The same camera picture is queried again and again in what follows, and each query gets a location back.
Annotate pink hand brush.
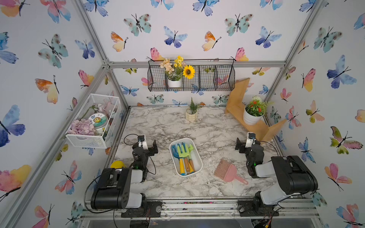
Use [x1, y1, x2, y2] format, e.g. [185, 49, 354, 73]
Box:
[214, 159, 249, 185]

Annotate dark blue rake yellow handle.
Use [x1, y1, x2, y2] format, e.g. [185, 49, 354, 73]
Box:
[171, 144, 186, 176]

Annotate purple artificial flowers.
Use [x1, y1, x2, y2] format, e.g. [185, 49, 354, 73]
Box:
[67, 119, 96, 135]

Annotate black wire wall basket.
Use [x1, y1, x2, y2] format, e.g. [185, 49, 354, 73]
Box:
[147, 59, 236, 92]

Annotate round tin in basket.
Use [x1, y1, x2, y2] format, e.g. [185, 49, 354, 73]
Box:
[88, 113, 108, 129]

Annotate small woven pot plant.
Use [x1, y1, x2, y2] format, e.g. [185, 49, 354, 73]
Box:
[185, 98, 201, 122]

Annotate green rake wooden handle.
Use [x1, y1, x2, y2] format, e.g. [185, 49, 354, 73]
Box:
[177, 143, 191, 175]

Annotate wooden zigzag shelf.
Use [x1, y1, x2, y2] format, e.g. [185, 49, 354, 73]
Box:
[225, 78, 286, 142]

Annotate white mesh wall basket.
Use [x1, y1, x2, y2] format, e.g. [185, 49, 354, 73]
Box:
[65, 94, 122, 149]

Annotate white pot yellow flowers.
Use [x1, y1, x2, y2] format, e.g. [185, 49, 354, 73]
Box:
[160, 56, 195, 88]

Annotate yellow round container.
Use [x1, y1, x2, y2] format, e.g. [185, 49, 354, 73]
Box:
[110, 160, 126, 169]

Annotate white pot red flowers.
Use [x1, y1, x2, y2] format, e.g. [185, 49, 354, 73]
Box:
[243, 96, 268, 126]

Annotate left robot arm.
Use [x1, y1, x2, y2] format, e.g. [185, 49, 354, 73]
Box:
[85, 135, 158, 217]

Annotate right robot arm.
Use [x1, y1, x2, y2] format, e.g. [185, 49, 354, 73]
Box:
[235, 132, 318, 217]

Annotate green fork wooden handle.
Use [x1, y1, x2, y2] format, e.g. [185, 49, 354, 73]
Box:
[187, 144, 195, 173]

